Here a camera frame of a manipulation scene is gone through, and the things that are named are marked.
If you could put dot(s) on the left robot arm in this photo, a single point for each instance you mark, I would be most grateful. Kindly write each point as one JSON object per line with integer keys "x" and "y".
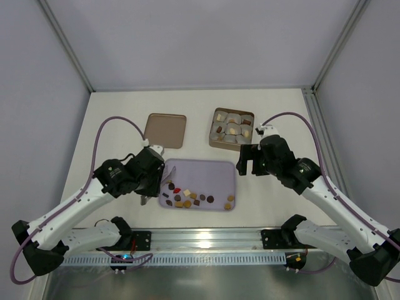
{"x": 46, "y": 242}

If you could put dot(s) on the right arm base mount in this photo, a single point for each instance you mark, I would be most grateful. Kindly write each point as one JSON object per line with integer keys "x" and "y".
{"x": 280, "y": 239}

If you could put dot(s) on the caramel ridged leaf chocolate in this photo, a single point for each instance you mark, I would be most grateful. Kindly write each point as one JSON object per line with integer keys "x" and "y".
{"x": 187, "y": 204}

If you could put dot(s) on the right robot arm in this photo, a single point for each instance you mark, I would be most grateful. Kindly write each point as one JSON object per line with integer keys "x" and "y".
{"x": 370, "y": 248}

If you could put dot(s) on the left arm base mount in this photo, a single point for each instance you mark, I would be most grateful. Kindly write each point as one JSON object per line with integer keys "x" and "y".
{"x": 137, "y": 240}

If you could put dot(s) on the gold tin lid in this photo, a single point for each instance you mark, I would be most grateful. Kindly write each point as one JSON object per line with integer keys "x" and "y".
{"x": 166, "y": 130}

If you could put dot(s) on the gold tin box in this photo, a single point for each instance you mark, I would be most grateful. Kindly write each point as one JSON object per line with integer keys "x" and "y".
{"x": 230, "y": 141}

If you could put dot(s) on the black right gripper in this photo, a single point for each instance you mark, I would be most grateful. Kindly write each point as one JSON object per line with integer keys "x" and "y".
{"x": 254, "y": 160}

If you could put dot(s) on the metal tongs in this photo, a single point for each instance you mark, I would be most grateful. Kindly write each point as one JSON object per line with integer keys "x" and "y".
{"x": 155, "y": 188}

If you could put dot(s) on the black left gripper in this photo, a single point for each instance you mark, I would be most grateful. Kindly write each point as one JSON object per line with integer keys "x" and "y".
{"x": 155, "y": 180}

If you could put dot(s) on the aluminium frame rail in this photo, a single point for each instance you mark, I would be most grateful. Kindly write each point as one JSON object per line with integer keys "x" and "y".
{"x": 223, "y": 238}

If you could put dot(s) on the white slotted cable duct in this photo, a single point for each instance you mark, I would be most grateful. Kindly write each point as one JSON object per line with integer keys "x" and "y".
{"x": 183, "y": 259}

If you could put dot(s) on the lilac plastic tray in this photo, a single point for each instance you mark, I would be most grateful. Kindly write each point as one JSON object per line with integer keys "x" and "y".
{"x": 210, "y": 178}

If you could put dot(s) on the dark rose chocolate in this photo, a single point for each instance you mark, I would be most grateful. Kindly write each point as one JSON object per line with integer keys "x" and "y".
{"x": 210, "y": 199}

